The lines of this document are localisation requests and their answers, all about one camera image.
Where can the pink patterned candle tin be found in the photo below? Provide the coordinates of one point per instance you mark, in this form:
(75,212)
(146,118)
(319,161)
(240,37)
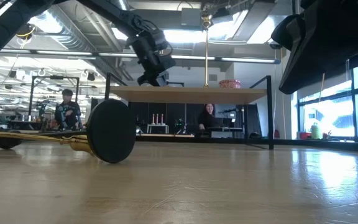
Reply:
(229,84)

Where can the long linear ceiling light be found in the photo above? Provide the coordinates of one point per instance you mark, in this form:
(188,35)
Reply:
(185,57)

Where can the black window frame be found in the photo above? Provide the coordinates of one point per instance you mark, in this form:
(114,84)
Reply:
(354,115)

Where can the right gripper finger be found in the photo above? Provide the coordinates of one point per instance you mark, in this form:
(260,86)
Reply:
(312,31)
(346,37)

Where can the small white rack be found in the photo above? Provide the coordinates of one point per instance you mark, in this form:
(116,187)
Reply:
(157,125)

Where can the silver ventilation duct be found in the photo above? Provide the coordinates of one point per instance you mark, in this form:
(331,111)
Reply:
(64,35)

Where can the black candlestick holder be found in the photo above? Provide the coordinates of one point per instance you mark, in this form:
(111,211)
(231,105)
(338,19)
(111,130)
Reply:
(110,130)

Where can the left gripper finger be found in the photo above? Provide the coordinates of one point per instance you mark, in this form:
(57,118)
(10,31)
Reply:
(145,81)
(162,79)

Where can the person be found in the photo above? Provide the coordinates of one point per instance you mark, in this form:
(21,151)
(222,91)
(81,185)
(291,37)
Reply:
(68,112)
(207,119)

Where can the black background rig frame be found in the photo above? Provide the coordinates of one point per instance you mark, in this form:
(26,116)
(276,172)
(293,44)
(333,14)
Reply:
(77,93)

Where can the wooden shelf with black legs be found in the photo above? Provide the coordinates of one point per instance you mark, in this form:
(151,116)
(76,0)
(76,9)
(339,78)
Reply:
(185,95)

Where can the green bottle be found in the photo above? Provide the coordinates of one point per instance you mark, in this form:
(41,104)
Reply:
(315,132)

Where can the gold candlestick holder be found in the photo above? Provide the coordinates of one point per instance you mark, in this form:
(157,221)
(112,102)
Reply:
(79,145)
(206,56)

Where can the red container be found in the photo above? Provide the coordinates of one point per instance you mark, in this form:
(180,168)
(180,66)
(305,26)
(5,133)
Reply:
(304,136)

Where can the background monitor screen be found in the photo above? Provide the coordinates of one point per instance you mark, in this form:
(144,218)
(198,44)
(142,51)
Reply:
(225,111)

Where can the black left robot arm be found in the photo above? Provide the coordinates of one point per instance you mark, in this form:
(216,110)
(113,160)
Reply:
(5,25)

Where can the black aluminium table frame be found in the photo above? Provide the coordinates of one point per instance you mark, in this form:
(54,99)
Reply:
(291,142)

